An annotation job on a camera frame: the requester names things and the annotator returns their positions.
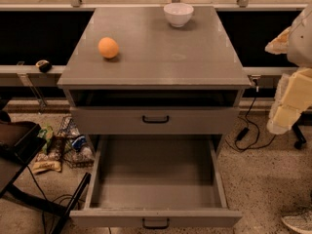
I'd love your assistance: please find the white shoe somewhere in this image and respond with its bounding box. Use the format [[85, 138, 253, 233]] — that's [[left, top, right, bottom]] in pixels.
[[281, 209, 312, 234]]

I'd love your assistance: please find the grey drawer cabinet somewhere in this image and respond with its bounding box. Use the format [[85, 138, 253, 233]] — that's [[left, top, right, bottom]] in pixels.
[[58, 7, 250, 148]]

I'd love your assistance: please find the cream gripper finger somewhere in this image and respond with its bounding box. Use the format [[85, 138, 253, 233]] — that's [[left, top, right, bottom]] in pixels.
[[265, 27, 291, 55], [271, 67, 312, 130]]

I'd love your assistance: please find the green snack bag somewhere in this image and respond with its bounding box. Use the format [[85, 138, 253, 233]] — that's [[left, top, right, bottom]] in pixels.
[[38, 125, 54, 145]]

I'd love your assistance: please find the orange fruit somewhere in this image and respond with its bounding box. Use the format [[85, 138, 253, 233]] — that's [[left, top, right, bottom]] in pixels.
[[97, 37, 119, 59]]

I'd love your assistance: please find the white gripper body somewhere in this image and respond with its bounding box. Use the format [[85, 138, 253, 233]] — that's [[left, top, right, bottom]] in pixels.
[[266, 74, 300, 135]]

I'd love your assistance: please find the white ceramic bowl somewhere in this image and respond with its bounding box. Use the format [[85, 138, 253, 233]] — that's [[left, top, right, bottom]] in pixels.
[[164, 3, 194, 27]]

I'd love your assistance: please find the snack bag on floor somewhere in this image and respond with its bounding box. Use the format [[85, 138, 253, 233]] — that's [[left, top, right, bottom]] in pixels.
[[32, 152, 61, 174]]

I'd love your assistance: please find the wire basket with items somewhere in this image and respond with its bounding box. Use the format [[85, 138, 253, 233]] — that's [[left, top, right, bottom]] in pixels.
[[58, 116, 95, 168]]

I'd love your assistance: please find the black yellow tape measure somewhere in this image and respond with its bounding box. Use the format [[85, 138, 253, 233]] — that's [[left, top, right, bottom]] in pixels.
[[36, 59, 52, 73]]

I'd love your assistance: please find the black table at left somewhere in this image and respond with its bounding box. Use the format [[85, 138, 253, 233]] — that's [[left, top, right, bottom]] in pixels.
[[0, 110, 93, 234]]

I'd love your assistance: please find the open grey lower drawer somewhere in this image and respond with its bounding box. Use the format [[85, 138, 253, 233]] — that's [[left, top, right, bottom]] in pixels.
[[70, 136, 242, 229]]

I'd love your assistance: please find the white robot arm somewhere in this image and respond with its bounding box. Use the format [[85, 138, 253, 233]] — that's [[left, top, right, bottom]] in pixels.
[[265, 5, 312, 135]]

